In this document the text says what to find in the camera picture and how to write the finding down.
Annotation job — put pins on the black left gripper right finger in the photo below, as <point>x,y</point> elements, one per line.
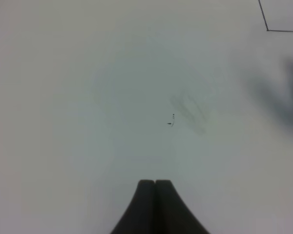
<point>172,216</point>

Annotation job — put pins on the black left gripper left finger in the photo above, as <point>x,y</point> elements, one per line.
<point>139,215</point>

